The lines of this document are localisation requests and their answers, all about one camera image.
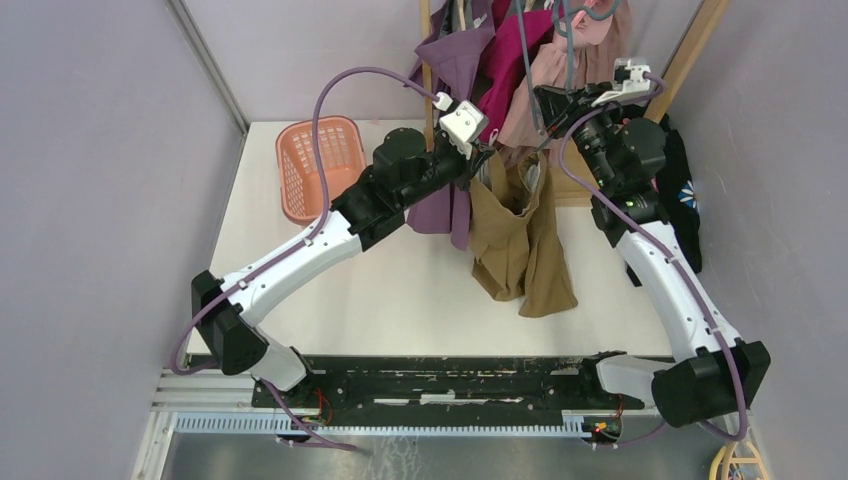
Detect wooden hanger on floor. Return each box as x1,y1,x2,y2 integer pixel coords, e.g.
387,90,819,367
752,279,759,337
707,427,773,480

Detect tan brown skirt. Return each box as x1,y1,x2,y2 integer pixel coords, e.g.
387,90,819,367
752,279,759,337
469,154,578,318

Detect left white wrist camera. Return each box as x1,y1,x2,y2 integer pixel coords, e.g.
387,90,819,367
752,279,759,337
434,92,489,158

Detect blue-grey plastic hanger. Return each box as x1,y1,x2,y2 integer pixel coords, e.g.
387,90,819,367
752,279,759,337
499,1,632,148

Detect pink pleated skirt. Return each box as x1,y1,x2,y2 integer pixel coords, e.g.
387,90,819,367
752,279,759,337
497,1,632,148

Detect wooden clothes rack frame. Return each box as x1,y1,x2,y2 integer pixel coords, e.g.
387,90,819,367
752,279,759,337
418,0,731,208

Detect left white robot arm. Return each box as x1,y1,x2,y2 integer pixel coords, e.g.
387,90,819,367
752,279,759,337
191,128,495,407

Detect grey slotted cable duct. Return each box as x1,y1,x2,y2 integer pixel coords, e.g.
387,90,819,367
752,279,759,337
173,413,621,439

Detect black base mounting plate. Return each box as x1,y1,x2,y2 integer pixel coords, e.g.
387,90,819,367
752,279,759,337
282,355,644,427

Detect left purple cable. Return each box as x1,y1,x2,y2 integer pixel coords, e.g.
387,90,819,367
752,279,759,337
168,66,455,455

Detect purple pleated skirt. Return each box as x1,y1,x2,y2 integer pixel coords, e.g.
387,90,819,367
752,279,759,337
407,1,495,251

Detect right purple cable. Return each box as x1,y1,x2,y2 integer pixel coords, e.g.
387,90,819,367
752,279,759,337
556,72,750,452

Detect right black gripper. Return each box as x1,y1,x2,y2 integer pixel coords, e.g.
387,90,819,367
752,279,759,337
534,81,620,190

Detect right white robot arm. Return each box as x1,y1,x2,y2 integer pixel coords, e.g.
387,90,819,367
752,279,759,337
533,82,771,440

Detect orange plastic basket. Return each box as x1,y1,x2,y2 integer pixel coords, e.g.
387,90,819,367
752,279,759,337
275,116,368,227

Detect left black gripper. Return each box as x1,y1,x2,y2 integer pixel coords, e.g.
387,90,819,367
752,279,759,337
398,121,495,210

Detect purple cable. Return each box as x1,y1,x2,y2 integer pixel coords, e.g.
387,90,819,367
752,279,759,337
556,72,750,452
168,66,455,455

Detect magenta skirt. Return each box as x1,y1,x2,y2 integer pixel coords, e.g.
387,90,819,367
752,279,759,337
476,0,553,141

